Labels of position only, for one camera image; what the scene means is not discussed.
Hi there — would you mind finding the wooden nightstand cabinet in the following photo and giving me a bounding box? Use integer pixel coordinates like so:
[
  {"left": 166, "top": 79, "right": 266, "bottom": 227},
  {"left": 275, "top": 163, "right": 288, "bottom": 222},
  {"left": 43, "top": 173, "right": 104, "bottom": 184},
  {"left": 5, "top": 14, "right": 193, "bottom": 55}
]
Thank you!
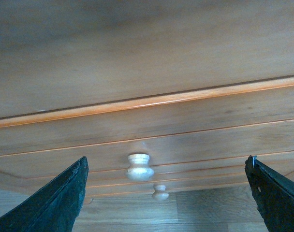
[{"left": 0, "top": 0, "right": 294, "bottom": 128}]

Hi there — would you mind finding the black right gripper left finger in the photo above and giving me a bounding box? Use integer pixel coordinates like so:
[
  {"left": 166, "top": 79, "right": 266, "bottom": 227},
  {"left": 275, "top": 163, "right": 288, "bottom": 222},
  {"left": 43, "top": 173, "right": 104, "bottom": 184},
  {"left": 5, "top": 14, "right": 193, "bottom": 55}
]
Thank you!
[{"left": 0, "top": 157, "right": 88, "bottom": 232}]

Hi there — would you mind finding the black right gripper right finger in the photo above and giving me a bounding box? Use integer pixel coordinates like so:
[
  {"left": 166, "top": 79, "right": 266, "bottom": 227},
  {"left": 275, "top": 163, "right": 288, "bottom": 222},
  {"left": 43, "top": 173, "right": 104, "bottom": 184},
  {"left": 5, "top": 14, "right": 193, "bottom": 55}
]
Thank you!
[{"left": 245, "top": 156, "right": 294, "bottom": 232}]

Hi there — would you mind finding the round wooden drawer knob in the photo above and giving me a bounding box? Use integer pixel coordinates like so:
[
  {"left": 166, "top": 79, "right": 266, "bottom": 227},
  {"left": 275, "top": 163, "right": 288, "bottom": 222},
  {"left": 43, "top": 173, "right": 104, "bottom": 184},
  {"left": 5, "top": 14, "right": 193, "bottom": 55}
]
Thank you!
[{"left": 126, "top": 154, "right": 154, "bottom": 181}]

